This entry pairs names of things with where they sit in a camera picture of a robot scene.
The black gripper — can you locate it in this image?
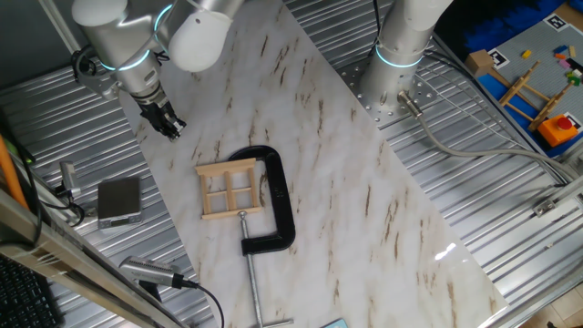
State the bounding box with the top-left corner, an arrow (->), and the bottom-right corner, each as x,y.
138,98 -> 187,142

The silver digital scale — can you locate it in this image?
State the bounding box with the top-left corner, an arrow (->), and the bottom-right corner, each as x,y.
97,176 -> 145,231

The black base cable bundle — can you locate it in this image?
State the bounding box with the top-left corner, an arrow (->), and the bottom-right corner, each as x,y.
369,0 -> 386,52

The black keyboard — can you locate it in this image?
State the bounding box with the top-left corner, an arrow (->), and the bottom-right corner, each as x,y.
0,254 -> 63,328

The small wooden window model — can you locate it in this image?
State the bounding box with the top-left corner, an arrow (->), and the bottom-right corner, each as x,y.
194,157 -> 265,221

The small silver camera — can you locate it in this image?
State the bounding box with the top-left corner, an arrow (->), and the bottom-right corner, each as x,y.
57,160 -> 83,193

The thick grey cable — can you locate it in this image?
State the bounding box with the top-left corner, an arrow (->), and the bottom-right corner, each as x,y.
396,89 -> 583,183

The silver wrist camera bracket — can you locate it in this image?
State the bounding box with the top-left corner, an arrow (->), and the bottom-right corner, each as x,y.
70,44 -> 122,101

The orange pole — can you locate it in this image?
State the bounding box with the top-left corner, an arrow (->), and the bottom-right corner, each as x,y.
0,134 -> 29,210

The wooden stick rack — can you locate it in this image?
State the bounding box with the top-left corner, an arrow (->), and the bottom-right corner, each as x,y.
498,60 -> 576,133

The black camera cable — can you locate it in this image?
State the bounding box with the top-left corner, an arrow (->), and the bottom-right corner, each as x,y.
180,278 -> 226,328

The black C-clamp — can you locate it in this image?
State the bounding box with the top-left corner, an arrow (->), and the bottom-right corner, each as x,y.
227,144 -> 297,328

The orange box red button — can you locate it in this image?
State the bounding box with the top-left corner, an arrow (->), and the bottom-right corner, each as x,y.
537,114 -> 579,148

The black white fiducial marker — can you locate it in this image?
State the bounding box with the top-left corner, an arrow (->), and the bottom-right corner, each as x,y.
563,111 -> 583,134
487,47 -> 511,70
544,13 -> 571,33

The aluminium frame bar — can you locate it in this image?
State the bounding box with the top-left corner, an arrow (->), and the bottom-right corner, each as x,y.
0,186 -> 188,328

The blue foam mat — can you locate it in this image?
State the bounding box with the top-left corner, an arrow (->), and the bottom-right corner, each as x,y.
463,0 -> 566,54

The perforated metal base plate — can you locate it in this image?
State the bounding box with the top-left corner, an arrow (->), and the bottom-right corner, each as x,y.
339,54 -> 438,127

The silver ridged camera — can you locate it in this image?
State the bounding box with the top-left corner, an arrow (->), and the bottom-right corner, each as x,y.
118,255 -> 186,289

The wooden cube block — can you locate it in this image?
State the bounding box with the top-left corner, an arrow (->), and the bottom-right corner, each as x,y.
465,48 -> 496,78

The white marble pattern board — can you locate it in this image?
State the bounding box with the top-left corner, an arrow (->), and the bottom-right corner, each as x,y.
113,0 -> 509,328

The metal stand rod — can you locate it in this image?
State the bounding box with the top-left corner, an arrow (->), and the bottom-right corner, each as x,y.
37,0 -> 83,54

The black cable connector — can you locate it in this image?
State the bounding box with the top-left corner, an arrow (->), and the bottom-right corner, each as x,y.
53,184 -> 87,228

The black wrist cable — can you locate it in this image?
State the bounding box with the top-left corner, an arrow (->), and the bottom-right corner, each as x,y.
69,45 -> 172,81

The grey brick baseplate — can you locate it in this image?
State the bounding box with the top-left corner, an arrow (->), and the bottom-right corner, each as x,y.
489,13 -> 583,133

